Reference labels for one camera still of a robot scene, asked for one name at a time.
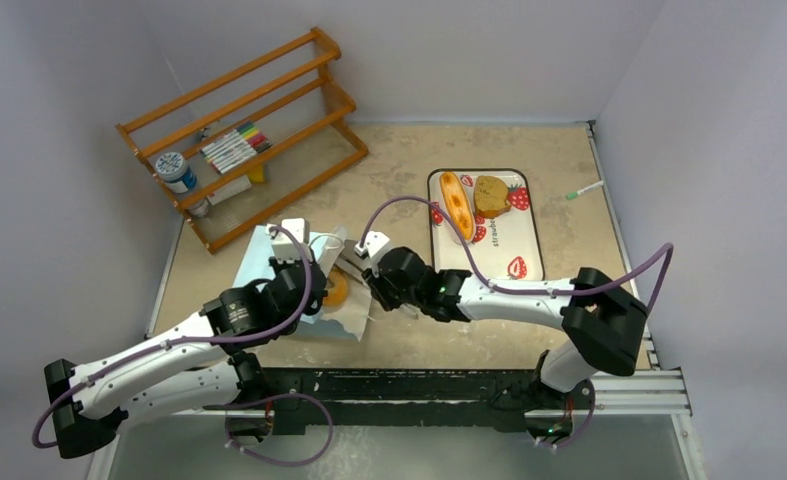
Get white blue paper bag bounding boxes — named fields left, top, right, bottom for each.
left=232, top=225, right=372, bottom=341

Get round orange fake bun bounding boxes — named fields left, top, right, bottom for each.
left=322, top=267, right=349, bottom=308

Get long orange fake bread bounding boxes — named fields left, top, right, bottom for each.
left=438, top=171, right=476, bottom=243

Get brown fake bread slice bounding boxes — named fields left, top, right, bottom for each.
left=473, top=175, right=512, bottom=219

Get metal kitchen tongs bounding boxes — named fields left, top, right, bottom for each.
left=335, top=252, right=419, bottom=320

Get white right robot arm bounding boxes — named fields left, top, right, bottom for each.
left=362, top=247, right=648, bottom=407

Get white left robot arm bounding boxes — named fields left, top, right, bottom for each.
left=32, top=260, right=326, bottom=459

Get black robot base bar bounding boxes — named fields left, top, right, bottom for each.
left=228, top=367, right=595, bottom=447

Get white strawberry enamel tray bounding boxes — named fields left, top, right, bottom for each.
left=427, top=168, right=545, bottom=281

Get white flat box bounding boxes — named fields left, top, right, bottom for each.
left=207, top=176, right=252, bottom=205

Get yellow small bottle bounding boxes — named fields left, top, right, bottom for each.
left=246, top=164, right=267, bottom=184

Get orange wooden shelf rack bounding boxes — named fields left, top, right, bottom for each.
left=116, top=27, right=369, bottom=254

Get set of coloured markers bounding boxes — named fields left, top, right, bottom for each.
left=200, top=121, right=272, bottom=174

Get blue lid white jar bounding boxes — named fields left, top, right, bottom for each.
left=154, top=152, right=198, bottom=194

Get green cap white marker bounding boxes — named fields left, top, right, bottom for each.
left=565, top=180, right=604, bottom=200

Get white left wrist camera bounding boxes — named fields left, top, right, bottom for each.
left=267, top=217, right=313, bottom=264

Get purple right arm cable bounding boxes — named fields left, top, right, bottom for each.
left=358, top=195, right=675, bottom=316

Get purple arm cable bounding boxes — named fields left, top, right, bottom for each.
left=31, top=225, right=315, bottom=450
left=358, top=195, right=675, bottom=316

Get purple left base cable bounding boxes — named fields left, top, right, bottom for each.
left=223, top=389, right=337, bottom=468

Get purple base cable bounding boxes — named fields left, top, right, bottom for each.
left=223, top=389, right=337, bottom=468
left=532, top=390, right=600, bottom=452

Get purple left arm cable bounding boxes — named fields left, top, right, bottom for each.
left=31, top=225, right=315, bottom=450

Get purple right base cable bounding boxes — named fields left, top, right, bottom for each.
left=532, top=390, right=600, bottom=452

